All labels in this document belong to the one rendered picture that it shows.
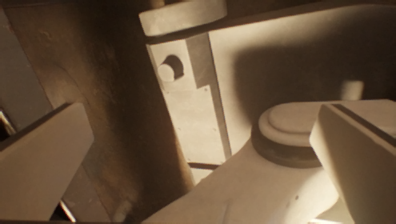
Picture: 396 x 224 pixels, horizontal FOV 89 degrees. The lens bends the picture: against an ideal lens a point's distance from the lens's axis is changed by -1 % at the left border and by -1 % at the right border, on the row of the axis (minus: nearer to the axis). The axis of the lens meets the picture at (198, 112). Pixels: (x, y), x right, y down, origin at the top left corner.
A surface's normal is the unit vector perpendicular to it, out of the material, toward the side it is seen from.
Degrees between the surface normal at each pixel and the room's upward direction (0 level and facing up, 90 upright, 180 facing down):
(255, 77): 0
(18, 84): 90
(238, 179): 90
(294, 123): 90
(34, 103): 90
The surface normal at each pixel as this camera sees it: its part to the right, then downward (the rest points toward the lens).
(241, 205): -0.22, -0.86
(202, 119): -0.33, 0.51
